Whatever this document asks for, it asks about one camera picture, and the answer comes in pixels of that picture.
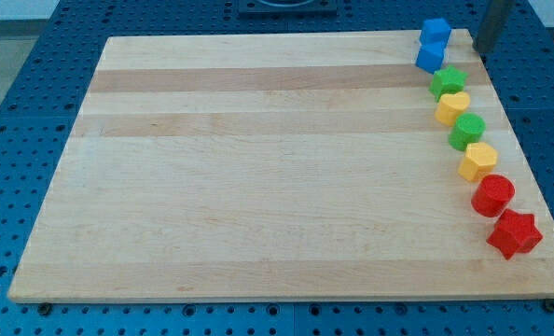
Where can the green star block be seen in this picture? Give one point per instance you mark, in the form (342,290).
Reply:
(447,80)

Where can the red star block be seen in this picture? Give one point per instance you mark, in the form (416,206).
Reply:
(515,232)

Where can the light wooden board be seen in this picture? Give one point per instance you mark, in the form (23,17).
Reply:
(279,167)

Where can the yellow heart block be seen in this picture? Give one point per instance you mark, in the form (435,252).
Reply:
(450,106)

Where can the blue block lower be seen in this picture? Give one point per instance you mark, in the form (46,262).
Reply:
(431,56)

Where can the green cylinder block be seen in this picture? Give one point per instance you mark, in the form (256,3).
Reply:
(468,128)

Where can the yellow hexagon block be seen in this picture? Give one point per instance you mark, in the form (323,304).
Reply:
(479,160)

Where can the blue cube block upper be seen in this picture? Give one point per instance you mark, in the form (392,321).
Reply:
(435,31)

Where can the red cylinder block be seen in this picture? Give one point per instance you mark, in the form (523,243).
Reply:
(492,196)

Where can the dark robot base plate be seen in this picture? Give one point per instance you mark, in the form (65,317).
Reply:
(259,7)

